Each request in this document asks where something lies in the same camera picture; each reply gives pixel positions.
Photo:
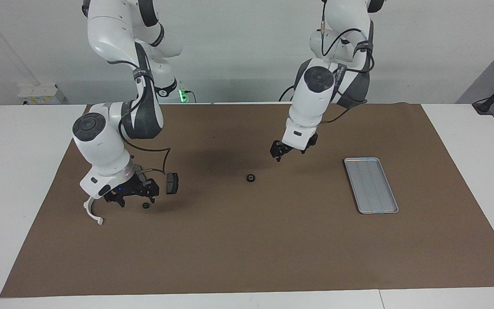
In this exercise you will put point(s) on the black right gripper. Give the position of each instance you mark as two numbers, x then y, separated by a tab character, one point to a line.
133	186

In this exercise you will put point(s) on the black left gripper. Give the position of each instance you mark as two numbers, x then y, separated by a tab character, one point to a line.
282	145

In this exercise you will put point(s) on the large black bearing gear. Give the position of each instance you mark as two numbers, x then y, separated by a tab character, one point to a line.
251	177

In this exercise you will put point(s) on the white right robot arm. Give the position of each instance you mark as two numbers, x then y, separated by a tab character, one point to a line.
105	146

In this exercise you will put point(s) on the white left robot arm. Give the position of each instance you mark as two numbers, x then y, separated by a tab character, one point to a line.
311	98

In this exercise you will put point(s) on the silver metal tray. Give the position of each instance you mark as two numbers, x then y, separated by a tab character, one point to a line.
371	186

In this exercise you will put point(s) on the dark rectangular brake pad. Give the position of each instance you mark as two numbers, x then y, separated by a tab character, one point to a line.
172	183

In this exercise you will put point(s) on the brown table mat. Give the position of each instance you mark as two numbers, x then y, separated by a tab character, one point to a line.
247	249

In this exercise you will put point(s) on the white curved plastic bracket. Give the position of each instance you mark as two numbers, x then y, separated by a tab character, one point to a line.
89	212

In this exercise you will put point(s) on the white wall socket box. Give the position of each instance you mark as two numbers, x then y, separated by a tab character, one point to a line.
41	94

